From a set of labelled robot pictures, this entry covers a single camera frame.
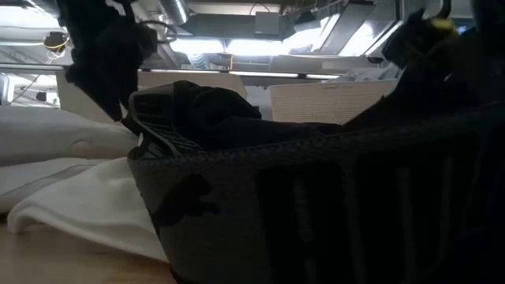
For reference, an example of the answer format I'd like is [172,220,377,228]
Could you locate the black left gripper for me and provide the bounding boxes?
[62,15,159,121]

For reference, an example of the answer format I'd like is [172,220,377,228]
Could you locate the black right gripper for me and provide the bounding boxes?
[380,7,479,104]

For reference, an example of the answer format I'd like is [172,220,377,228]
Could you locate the white shirt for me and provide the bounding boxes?
[0,105,171,264]

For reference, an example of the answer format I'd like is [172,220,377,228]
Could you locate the black shorts with logo waistband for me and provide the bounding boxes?
[125,80,505,284]

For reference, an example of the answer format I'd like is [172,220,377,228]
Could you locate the black ceiling box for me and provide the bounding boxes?
[254,11,284,39]

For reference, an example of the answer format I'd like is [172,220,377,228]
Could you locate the black device with yellow cable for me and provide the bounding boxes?
[42,30,71,54]

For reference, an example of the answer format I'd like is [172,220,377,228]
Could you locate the silver ventilation duct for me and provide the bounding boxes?
[157,0,191,25]

